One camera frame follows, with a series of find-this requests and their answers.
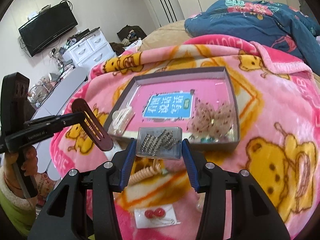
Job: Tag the white desk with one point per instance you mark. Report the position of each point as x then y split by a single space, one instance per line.
67 85

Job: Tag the pink bear printed blanket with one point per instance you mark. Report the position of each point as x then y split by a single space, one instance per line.
275 105

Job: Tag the orange printed carton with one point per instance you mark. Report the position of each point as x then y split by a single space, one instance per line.
46 185

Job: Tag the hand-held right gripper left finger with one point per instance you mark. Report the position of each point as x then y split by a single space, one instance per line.
128 160

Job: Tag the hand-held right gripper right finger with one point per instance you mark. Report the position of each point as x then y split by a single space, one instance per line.
190 160

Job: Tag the earrings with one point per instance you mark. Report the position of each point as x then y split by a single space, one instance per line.
155 216

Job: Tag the person's left hand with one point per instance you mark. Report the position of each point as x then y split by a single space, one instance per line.
28 161

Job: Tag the teal beaded hair accessory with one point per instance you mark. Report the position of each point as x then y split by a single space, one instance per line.
206 139

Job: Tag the white drawer cabinet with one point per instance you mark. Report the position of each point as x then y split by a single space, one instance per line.
85 50

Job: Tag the clear hair claw clip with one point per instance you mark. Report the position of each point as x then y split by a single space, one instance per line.
121 121

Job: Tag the grey shallow cardboard box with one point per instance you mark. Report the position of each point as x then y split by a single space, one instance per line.
165 90

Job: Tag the tan bed sheet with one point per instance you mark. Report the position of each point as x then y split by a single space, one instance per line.
165 35

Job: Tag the black wall television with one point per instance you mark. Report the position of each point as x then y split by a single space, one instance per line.
47 27

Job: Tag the person's left forearm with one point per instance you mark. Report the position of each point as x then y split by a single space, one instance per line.
15 205

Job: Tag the dark bag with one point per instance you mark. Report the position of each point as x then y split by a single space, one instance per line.
131 33

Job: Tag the silver rhinestone hair clip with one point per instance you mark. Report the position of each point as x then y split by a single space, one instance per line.
148 143
167 138

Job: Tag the blue floral quilt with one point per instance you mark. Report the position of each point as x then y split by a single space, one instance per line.
237 25

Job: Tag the clear plastic box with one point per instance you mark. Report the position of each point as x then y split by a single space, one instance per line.
172 146

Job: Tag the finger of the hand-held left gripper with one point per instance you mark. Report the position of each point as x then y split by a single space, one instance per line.
50 120
71 121

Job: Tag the brown bag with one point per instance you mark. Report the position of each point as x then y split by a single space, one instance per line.
116 48

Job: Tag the brown slotted hair clip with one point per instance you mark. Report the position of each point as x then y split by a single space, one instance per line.
101 140

